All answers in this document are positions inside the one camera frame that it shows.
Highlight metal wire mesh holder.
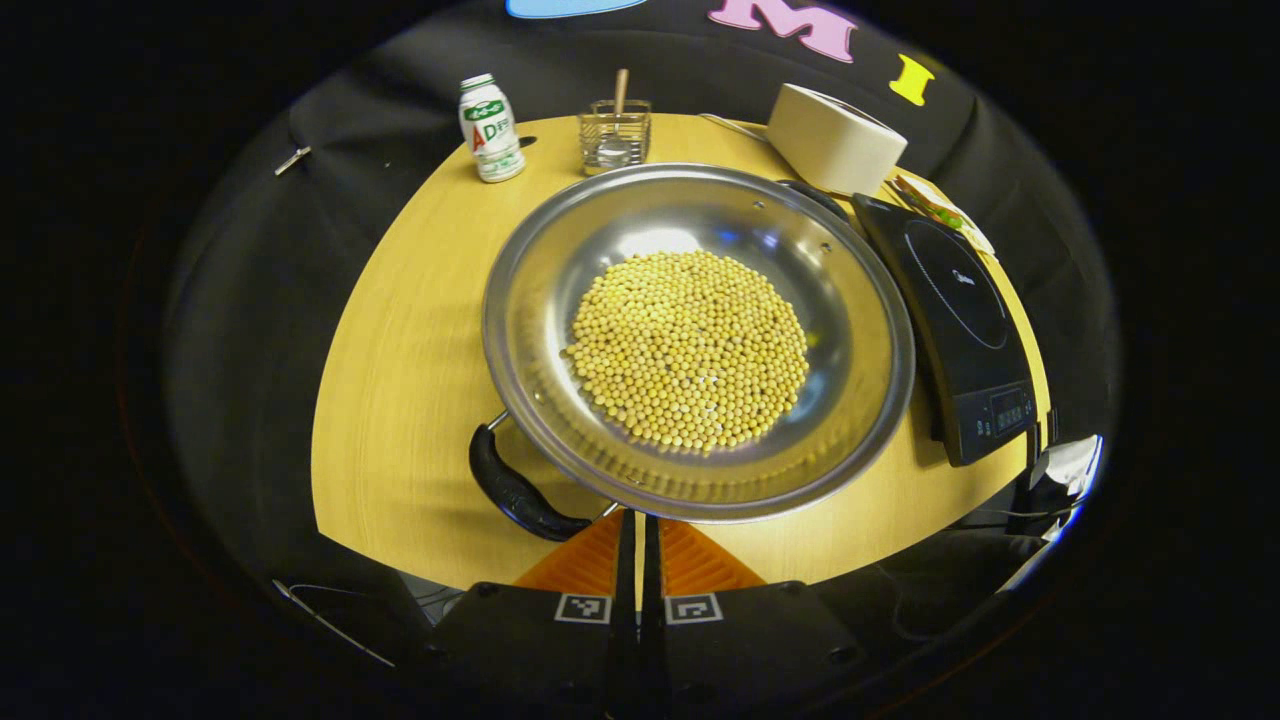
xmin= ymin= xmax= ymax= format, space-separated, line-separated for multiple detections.
xmin=579 ymin=98 xmax=653 ymax=177

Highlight stainless steel pot black handles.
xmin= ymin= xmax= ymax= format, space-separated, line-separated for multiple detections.
xmin=467 ymin=162 xmax=917 ymax=544

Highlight black induction cooktop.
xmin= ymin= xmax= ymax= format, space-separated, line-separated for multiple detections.
xmin=852 ymin=192 xmax=1038 ymax=468

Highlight white toaster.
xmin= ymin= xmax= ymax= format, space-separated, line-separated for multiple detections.
xmin=766 ymin=83 xmax=909 ymax=197

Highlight large pile of soybeans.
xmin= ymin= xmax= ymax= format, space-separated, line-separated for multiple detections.
xmin=562 ymin=250 xmax=811 ymax=453

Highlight sandwich with lettuce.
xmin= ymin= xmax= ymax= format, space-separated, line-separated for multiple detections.
xmin=885 ymin=172 xmax=976 ymax=231

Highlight white drink bottle green cap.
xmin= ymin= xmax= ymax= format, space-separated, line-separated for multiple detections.
xmin=458 ymin=73 xmax=526 ymax=184

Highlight shiny grey object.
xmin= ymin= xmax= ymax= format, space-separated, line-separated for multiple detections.
xmin=1035 ymin=433 xmax=1104 ymax=511

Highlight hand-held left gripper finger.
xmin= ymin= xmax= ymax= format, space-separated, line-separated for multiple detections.
xmin=425 ymin=508 xmax=638 ymax=720
xmin=640 ymin=513 xmax=866 ymax=720

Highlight thin white wire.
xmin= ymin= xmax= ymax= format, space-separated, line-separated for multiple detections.
xmin=272 ymin=578 xmax=398 ymax=669

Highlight white toaster cable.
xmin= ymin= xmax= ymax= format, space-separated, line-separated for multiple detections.
xmin=698 ymin=112 xmax=771 ymax=143

